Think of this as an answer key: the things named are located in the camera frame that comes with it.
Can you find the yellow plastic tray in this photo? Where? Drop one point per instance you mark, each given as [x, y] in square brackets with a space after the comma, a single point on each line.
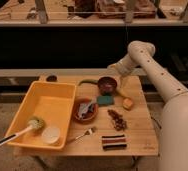
[50, 101]

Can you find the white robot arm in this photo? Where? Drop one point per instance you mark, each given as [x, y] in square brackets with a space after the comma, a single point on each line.
[173, 141]

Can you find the dark red bowl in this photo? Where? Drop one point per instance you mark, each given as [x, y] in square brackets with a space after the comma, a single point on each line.
[107, 85]

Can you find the green sponge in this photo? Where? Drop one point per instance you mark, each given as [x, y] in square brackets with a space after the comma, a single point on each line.
[105, 100]

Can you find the crumpled wrapper in bowl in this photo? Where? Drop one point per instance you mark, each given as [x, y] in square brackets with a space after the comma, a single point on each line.
[86, 108]

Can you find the orange bowl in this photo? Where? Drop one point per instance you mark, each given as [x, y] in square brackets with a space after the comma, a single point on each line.
[90, 117]

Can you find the orange fruit piece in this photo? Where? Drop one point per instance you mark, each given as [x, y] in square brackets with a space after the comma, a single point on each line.
[127, 104]

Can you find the small dark round cup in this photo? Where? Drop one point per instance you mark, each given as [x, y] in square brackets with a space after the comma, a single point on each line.
[51, 78]

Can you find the metal fork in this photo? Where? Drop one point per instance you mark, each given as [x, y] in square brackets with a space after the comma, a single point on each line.
[90, 131]

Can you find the pile of brown nuts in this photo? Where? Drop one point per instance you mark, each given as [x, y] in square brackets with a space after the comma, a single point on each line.
[117, 120]

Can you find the white round lid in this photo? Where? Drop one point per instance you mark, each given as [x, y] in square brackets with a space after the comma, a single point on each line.
[50, 135]

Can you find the green head dish brush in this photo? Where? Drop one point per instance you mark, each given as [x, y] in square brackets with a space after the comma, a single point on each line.
[35, 123]

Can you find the wooden spoon handle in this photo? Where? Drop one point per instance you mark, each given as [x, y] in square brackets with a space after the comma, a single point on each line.
[122, 93]

